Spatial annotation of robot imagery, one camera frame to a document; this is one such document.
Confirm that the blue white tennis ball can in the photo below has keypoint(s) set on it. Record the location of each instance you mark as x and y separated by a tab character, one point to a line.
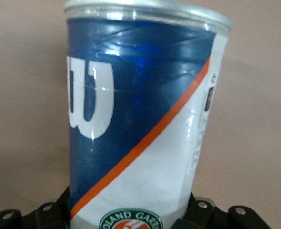
131	95

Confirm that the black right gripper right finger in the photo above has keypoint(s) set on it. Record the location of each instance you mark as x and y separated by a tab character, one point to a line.
207	217

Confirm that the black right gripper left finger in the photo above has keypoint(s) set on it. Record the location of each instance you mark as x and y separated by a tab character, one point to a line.
35	219

